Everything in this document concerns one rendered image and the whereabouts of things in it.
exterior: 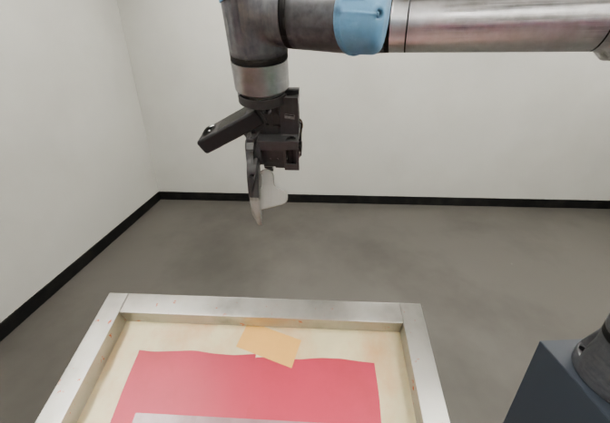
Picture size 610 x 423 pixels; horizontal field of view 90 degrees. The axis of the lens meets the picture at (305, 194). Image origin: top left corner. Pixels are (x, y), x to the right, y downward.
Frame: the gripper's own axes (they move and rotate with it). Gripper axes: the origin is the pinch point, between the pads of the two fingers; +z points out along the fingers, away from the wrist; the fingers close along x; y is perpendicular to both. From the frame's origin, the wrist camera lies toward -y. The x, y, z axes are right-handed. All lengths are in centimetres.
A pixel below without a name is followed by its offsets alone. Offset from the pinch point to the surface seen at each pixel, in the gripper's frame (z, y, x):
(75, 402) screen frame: 15.8, -25.3, -29.7
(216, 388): 18.2, -5.4, -26.3
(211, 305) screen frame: 14.6, -9.0, -14.1
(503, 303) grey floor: 182, 153, 85
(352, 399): 18.2, 16.3, -26.8
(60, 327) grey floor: 171, -168, 48
